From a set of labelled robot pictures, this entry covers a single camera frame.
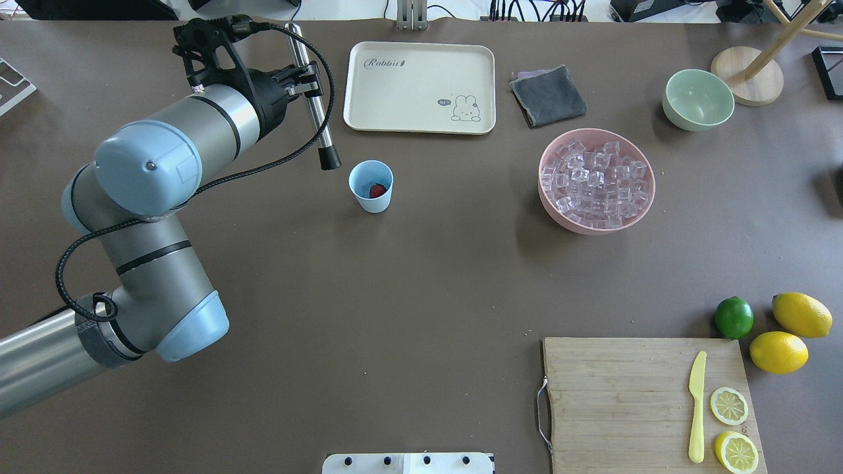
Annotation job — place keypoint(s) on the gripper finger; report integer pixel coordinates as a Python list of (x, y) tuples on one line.
[(296, 74), (308, 90)]

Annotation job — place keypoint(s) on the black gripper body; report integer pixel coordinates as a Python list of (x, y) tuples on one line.
[(269, 96)]

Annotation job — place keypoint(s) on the steel muddler black tip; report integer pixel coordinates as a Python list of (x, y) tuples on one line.
[(320, 108)]

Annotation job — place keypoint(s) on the red strawberry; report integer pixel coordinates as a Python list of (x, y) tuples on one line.
[(377, 190)]

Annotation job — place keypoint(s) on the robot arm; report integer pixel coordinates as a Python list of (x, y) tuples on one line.
[(128, 198)]

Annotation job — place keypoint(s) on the blue plastic cup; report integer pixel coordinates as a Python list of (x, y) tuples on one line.
[(372, 184)]

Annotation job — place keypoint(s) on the pink bowl of ice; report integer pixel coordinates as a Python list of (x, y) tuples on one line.
[(594, 182)]

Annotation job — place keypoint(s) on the beige rabbit tray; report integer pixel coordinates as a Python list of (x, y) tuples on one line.
[(421, 88)]

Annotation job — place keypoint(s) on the grey folded cloth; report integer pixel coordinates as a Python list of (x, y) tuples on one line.
[(547, 96)]

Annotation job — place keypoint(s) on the green bowl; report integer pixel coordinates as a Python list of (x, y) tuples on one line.
[(695, 100)]

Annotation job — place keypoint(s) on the wooden cutting board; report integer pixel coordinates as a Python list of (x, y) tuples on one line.
[(623, 405)]

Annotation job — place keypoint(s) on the wooden mug tree stand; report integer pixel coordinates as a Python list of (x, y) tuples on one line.
[(752, 76)]

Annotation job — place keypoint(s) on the green lime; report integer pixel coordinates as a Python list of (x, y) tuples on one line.
[(734, 318)]

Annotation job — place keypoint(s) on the yellow plastic knife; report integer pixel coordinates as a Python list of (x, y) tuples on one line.
[(696, 387)]

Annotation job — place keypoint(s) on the lemon slice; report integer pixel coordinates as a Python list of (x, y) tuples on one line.
[(729, 406)]

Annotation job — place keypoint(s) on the whole yellow lemon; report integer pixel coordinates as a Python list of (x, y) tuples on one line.
[(778, 352), (802, 315)]

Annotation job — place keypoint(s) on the lemon half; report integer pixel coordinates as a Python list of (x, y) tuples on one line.
[(736, 452)]

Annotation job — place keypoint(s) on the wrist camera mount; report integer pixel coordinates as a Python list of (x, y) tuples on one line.
[(206, 47)]

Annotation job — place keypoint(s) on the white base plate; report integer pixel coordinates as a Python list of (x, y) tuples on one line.
[(411, 462)]

